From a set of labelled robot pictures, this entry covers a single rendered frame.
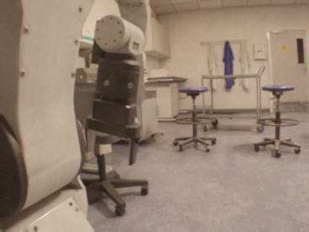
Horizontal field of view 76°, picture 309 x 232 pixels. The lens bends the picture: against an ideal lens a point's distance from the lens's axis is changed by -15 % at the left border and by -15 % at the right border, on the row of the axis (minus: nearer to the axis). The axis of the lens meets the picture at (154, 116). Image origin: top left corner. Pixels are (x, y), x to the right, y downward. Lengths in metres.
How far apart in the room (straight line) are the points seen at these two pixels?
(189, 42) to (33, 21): 5.88
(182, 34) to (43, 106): 5.94
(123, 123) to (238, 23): 5.75
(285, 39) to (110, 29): 5.82
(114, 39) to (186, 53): 5.65
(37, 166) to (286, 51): 5.98
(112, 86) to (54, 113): 0.17
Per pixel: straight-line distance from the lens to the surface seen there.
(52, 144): 0.29
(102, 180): 1.49
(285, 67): 6.03
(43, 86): 0.28
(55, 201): 0.37
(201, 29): 6.11
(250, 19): 6.16
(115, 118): 0.46
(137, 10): 0.52
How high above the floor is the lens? 0.68
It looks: 7 degrees down
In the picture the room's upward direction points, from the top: 3 degrees counter-clockwise
